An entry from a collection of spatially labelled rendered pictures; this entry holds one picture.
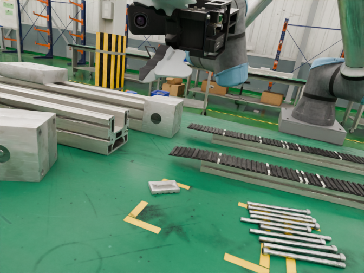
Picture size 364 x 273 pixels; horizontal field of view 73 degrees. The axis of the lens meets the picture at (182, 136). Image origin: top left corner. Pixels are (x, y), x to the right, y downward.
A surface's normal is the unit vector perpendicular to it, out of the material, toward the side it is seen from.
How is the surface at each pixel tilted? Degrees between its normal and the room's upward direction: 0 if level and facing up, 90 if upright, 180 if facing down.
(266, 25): 90
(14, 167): 90
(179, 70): 34
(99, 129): 90
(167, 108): 90
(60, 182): 0
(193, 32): 107
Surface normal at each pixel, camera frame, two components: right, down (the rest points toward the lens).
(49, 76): 0.96, 0.20
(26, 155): 0.14, 0.35
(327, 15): -0.35, 0.27
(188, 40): -0.41, 0.52
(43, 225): 0.14, -0.93
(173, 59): -0.02, -0.62
